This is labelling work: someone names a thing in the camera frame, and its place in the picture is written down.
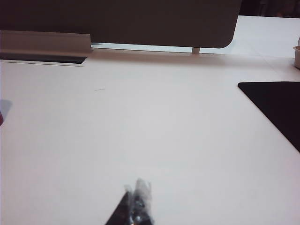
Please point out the brown desk partition panel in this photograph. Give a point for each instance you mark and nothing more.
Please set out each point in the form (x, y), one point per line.
(140, 21)

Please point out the black mouse pad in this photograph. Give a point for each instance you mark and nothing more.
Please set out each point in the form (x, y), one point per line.
(279, 105)

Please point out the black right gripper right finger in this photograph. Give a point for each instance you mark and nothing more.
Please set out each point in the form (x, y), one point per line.
(141, 206)

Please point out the white plastic container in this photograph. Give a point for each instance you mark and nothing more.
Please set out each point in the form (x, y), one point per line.
(297, 56)

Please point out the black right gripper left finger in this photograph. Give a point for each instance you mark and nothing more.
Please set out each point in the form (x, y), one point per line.
(123, 211)

